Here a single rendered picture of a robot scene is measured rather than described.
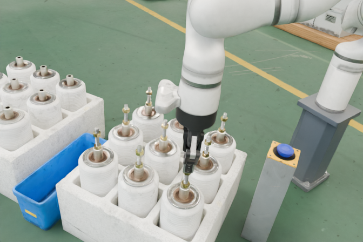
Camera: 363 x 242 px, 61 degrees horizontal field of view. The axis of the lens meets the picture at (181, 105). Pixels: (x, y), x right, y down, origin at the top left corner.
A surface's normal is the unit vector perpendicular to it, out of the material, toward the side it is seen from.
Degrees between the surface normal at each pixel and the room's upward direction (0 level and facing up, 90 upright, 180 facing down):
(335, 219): 0
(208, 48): 11
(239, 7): 79
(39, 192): 88
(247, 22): 101
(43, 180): 88
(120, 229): 90
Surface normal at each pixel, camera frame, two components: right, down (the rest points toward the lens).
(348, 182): 0.10, -0.84
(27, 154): 0.89, 0.31
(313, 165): -0.15, 0.52
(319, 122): -0.81, 0.25
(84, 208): -0.44, 0.44
